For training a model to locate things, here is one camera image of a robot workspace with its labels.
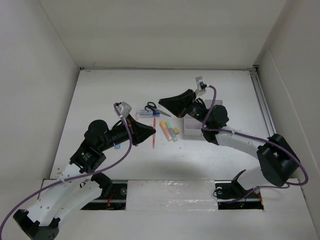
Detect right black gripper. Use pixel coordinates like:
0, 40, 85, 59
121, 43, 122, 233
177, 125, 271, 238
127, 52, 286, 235
159, 89, 211, 127

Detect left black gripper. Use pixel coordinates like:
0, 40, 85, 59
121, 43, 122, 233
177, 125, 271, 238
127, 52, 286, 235
99, 113, 156, 152

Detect red pen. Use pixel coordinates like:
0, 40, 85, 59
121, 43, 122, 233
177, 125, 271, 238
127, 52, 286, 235
152, 115, 157, 149

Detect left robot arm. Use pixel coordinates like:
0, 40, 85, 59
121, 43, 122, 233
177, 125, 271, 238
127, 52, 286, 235
13, 115, 156, 240

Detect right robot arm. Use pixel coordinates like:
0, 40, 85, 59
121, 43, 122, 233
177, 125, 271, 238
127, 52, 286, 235
158, 89, 301, 201

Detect clear glue bottle blue cap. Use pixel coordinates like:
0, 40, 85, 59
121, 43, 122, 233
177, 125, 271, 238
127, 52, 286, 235
136, 110, 161, 118

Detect right white organizer box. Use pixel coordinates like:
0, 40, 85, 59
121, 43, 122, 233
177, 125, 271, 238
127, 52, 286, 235
204, 99, 223, 108

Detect white organizer box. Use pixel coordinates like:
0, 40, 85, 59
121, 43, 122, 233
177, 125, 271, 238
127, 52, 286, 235
183, 117, 202, 137
204, 99, 223, 108

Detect orange highlighter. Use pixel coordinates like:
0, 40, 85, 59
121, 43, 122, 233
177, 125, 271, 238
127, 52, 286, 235
159, 120, 172, 141

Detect left white organizer box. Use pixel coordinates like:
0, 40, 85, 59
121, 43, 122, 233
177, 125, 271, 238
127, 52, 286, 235
183, 117, 202, 137

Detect yellow eraser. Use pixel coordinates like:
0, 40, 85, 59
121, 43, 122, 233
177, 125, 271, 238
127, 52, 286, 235
173, 128, 179, 135

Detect green highlighter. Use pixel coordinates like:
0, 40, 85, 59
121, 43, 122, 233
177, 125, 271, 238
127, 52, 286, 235
165, 121, 178, 142

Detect white taped panel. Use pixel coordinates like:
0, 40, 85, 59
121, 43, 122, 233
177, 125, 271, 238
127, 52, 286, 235
125, 180, 218, 212

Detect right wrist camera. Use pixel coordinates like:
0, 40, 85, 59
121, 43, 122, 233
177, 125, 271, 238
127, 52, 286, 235
195, 76, 208, 98

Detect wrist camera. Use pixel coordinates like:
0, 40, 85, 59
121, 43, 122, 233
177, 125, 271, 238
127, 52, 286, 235
195, 76, 208, 98
114, 101, 132, 119

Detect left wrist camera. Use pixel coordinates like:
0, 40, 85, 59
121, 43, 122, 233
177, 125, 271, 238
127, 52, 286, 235
114, 101, 132, 119

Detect black handled scissors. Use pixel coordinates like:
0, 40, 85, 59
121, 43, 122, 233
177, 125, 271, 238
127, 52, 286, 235
144, 101, 171, 117

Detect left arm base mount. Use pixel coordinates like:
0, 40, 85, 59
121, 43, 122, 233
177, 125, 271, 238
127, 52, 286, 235
81, 181, 128, 211

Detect aluminium rail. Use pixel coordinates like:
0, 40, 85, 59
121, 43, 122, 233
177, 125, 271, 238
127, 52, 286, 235
248, 65, 276, 136

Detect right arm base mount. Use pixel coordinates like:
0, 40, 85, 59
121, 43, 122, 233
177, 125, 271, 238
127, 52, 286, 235
212, 182, 264, 210

